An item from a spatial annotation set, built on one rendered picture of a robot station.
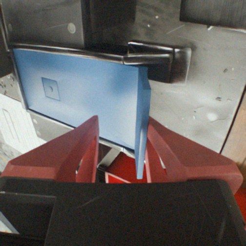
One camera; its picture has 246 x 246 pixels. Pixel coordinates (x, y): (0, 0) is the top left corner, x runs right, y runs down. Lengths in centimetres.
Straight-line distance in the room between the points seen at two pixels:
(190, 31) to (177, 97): 7
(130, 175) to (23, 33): 20
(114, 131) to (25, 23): 12
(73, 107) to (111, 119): 4
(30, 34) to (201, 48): 16
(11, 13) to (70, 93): 10
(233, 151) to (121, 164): 14
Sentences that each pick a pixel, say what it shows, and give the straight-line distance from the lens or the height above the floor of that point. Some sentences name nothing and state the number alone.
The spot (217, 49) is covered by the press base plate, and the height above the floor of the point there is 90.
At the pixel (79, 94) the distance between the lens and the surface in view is 16.
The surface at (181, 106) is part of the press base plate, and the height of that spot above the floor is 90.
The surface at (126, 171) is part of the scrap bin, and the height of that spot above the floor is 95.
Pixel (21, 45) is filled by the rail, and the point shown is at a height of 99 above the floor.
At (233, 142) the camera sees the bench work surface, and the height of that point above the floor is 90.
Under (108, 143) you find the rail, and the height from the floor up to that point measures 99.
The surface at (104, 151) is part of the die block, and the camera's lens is 22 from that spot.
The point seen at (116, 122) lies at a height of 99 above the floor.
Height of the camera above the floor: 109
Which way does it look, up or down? 44 degrees down
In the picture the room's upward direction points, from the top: 137 degrees counter-clockwise
